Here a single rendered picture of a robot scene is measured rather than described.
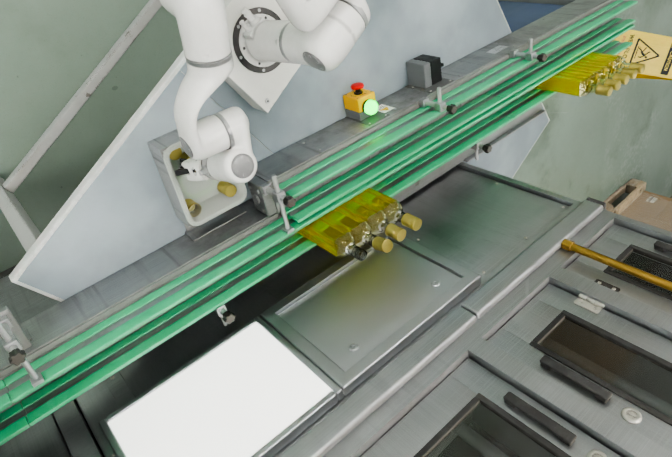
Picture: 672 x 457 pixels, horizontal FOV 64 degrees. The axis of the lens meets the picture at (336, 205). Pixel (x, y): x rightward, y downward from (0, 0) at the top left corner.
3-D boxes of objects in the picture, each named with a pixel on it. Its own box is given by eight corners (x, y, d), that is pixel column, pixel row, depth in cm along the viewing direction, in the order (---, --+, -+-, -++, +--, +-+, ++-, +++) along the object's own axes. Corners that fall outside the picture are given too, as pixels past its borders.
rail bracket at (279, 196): (269, 224, 145) (296, 241, 136) (253, 169, 136) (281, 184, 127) (278, 218, 146) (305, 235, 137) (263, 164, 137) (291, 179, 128)
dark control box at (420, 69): (407, 84, 180) (425, 89, 174) (404, 61, 176) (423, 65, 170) (423, 76, 184) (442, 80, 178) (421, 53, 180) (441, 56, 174)
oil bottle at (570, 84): (532, 88, 205) (605, 102, 185) (532, 73, 202) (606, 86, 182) (540, 82, 208) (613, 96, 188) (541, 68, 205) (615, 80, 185)
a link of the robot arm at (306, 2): (254, -16, 101) (302, -78, 104) (309, 68, 120) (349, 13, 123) (289, -9, 95) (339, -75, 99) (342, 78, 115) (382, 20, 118)
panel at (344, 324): (103, 430, 121) (165, 546, 97) (97, 421, 120) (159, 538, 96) (389, 235, 163) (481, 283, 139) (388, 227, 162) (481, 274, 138)
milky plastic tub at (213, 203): (177, 218, 141) (191, 230, 135) (146, 142, 129) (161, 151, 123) (233, 189, 149) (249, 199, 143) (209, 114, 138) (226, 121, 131)
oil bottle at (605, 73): (549, 77, 210) (622, 90, 191) (549, 63, 207) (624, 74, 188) (557, 72, 213) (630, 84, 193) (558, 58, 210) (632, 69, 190)
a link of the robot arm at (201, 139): (216, 37, 103) (231, 129, 117) (153, 58, 97) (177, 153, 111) (240, 52, 98) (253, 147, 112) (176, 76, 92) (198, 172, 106)
